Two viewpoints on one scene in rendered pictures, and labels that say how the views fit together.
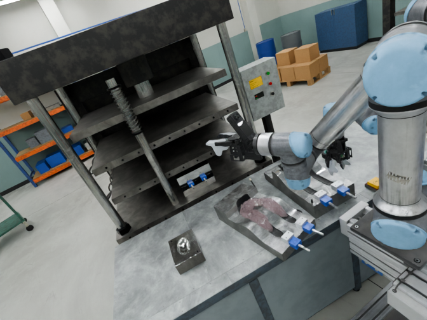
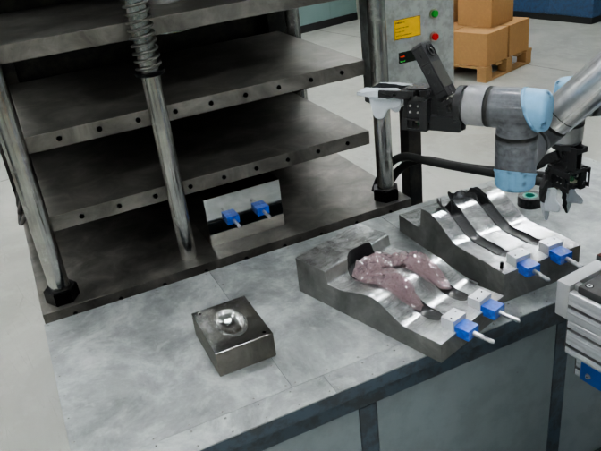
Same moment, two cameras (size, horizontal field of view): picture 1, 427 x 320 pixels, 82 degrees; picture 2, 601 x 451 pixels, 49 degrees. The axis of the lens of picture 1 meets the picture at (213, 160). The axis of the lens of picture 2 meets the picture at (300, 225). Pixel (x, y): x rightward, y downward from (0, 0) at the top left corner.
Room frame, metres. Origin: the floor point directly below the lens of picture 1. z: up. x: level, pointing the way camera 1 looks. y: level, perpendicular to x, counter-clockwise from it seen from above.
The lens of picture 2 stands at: (-0.40, 0.40, 1.84)
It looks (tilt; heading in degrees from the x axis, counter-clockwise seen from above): 27 degrees down; 349
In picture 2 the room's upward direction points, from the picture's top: 7 degrees counter-clockwise
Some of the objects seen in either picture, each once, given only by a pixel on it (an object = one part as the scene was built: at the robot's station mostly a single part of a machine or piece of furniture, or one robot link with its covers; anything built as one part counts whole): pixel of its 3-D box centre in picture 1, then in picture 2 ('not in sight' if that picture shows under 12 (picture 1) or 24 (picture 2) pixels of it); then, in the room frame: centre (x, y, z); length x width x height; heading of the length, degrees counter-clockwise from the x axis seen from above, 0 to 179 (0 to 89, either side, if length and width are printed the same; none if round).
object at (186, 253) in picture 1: (186, 250); (232, 334); (1.01, 0.32, 0.84); 0.20 x 0.15 x 0.07; 11
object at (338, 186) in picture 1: (345, 192); (563, 257); (0.93, -0.56, 0.89); 0.13 x 0.05 x 0.05; 11
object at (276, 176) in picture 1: (302, 178); (481, 230); (1.18, -0.46, 0.87); 0.50 x 0.26 x 0.14; 11
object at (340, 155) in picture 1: (337, 148); (566, 165); (0.94, -0.56, 1.15); 0.09 x 0.08 x 0.12; 11
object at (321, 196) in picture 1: (327, 202); (530, 269); (0.91, -0.45, 0.89); 0.13 x 0.05 x 0.05; 11
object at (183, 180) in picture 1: (189, 167); (221, 189); (1.87, 0.22, 0.87); 0.50 x 0.27 x 0.17; 11
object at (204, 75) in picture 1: (147, 97); (164, 6); (2.00, 0.30, 1.52); 1.10 x 0.70 x 0.05; 101
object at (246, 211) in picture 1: (259, 209); (396, 270); (1.03, -0.14, 0.90); 0.26 x 0.18 x 0.08; 28
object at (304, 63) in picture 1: (296, 65); (456, 29); (5.86, -2.69, 0.37); 1.20 x 0.82 x 0.74; 29
